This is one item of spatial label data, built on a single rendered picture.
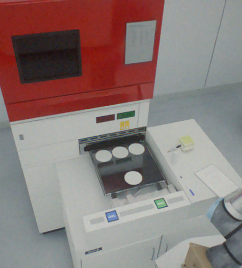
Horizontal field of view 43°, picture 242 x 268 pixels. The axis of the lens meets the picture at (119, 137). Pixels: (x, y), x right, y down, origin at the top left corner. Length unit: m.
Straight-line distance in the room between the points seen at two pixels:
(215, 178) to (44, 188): 1.11
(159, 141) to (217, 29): 2.17
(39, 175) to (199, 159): 1.01
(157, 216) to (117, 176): 0.35
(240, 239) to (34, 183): 1.30
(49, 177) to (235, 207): 1.20
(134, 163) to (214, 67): 2.49
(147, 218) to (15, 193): 1.65
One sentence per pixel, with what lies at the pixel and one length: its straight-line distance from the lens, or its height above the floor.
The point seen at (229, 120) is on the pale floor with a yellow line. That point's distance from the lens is 3.90.
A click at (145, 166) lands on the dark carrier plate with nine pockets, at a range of 1.86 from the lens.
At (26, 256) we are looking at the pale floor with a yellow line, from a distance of 2.61.
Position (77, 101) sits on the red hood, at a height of 1.29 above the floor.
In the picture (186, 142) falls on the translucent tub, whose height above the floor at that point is 1.03.
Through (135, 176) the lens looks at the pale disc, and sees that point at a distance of 1.80.
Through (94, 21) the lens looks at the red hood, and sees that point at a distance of 1.49.
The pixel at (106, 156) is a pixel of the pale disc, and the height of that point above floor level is 0.90.
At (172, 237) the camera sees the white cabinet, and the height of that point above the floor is 0.67.
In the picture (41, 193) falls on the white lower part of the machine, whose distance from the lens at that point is 2.20.
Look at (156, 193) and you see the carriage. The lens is 1.76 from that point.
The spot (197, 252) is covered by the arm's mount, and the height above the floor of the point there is 1.02.
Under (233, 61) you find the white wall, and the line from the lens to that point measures 4.24.
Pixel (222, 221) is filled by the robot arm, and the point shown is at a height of 1.11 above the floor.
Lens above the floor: 2.25
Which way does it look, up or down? 42 degrees down
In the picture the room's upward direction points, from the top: 2 degrees clockwise
